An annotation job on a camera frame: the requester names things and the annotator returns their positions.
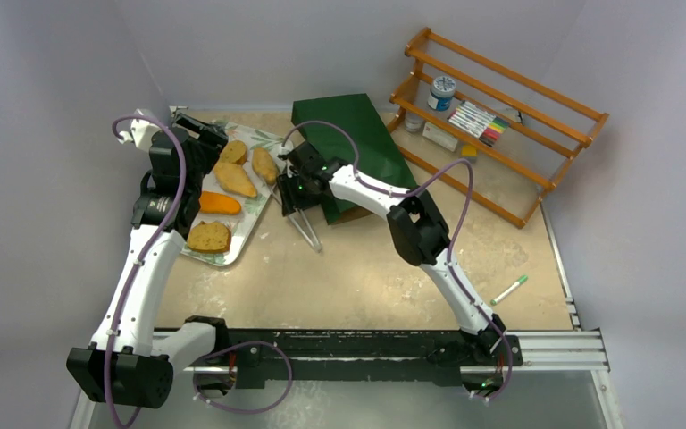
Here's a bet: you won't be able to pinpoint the round fake bread bun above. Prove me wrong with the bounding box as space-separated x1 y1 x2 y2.
218 139 248 165

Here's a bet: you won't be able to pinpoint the oval fake bread roll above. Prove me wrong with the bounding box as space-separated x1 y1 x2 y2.
251 147 280 186

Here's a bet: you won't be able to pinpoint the yellow triangular fake bread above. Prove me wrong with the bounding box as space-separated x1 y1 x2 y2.
213 162 258 198

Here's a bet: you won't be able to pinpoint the orange fake baguette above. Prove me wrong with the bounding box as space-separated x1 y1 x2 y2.
198 191 242 215

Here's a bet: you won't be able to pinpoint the metal tongs with white handle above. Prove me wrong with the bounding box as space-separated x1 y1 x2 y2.
271 185 322 254

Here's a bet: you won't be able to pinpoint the green paper bag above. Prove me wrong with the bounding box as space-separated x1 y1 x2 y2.
290 92 420 226

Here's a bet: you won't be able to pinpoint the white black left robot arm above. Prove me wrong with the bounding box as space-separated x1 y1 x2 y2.
66 110 230 408

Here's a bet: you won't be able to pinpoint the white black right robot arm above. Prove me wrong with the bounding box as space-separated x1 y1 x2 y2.
278 142 514 364

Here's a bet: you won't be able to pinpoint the white tropical print tray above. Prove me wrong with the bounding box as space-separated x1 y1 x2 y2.
181 121 284 267

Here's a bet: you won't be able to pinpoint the small clear glass jar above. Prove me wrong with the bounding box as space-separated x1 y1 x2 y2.
404 112 425 133

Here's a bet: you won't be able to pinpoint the small white box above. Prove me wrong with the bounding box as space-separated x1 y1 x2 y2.
422 122 459 152

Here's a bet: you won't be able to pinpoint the yellow grey sponge block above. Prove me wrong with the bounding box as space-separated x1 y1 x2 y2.
460 145 479 160

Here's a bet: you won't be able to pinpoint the white jar with blue lid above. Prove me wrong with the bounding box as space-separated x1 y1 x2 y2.
427 75 456 112

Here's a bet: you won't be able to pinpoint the pack of coloured markers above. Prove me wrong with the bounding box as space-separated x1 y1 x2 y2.
448 101 509 147

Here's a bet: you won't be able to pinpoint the orange wooden shelf rack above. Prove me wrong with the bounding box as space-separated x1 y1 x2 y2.
386 27 609 229

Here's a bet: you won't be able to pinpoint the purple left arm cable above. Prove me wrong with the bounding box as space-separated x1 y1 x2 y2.
103 115 295 429

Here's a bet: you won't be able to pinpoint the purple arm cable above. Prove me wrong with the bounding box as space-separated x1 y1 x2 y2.
281 120 515 404
103 115 295 429

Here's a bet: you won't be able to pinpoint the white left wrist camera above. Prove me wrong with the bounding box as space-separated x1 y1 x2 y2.
117 119 161 152

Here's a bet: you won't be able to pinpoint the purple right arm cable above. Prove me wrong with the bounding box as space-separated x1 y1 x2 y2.
281 120 515 404

